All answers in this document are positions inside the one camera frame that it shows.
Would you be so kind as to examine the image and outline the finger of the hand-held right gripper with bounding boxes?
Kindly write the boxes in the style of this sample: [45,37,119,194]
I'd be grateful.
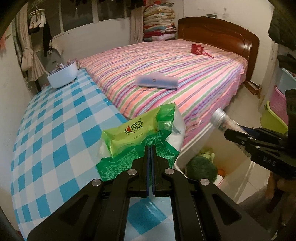
[238,125,287,139]
[224,128,262,151]

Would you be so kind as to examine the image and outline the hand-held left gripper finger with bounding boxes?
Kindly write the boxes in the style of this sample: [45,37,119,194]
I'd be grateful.
[151,145,271,241]
[27,145,152,241]

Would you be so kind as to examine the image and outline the printed tube with cap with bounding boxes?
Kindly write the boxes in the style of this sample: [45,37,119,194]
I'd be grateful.
[210,108,244,135]

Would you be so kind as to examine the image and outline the white plastic bin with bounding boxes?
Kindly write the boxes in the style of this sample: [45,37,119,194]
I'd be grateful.
[174,123,256,204]

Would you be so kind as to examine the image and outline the green tissue packet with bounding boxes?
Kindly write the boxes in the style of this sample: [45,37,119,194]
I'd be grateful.
[96,103,186,182]

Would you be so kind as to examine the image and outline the green plush toy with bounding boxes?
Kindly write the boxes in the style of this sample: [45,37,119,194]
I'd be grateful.
[186,148,218,184]

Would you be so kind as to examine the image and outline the person's right hand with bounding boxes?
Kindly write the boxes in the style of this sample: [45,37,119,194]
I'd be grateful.
[266,173,296,200]

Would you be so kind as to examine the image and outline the green storage box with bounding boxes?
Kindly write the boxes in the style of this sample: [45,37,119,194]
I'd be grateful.
[260,100,289,135]

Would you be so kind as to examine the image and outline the pink plastic basket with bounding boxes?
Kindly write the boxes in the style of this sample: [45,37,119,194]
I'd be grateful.
[269,85,289,118]

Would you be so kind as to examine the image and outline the blue storage box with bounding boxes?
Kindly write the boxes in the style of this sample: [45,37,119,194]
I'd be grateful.
[276,67,296,98]

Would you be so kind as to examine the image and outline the light purple pouch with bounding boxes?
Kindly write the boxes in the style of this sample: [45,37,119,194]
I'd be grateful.
[135,72,179,91]

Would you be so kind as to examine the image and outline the red tasselled ornament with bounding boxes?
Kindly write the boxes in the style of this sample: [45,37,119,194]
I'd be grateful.
[191,44,213,59]

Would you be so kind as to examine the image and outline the striped pink bed sheet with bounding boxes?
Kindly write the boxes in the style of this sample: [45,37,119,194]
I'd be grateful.
[77,38,249,144]

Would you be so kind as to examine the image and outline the wooden bed headboard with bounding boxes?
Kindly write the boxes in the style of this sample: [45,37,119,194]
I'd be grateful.
[178,17,260,95]

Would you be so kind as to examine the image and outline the dark hanging jacket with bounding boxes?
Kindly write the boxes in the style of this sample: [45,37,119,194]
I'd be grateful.
[268,0,296,45]

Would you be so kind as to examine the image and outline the white round basin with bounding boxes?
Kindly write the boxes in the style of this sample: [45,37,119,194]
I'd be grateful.
[47,61,78,89]

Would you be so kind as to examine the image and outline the assorted small items in basin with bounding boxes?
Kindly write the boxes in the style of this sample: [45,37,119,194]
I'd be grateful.
[47,60,75,75]

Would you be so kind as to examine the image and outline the beige narrow curtain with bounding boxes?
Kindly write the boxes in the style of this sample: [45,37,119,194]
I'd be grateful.
[129,9,144,43]

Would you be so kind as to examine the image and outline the stack of folded blankets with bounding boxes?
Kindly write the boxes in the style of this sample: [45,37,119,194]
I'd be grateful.
[143,3,177,42]

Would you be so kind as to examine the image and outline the beige tied curtain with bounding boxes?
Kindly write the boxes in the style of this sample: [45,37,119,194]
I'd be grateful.
[17,8,45,81]

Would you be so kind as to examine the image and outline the black hanging garment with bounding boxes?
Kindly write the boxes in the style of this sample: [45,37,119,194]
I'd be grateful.
[43,22,54,57]

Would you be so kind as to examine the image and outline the row of hanging clothes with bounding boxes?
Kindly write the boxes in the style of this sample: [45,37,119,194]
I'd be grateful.
[98,0,162,10]

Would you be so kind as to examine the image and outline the window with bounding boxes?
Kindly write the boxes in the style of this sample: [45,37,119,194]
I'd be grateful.
[50,0,132,37]

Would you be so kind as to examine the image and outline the clothes hanger with socks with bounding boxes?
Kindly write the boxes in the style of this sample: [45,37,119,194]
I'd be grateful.
[28,8,48,35]

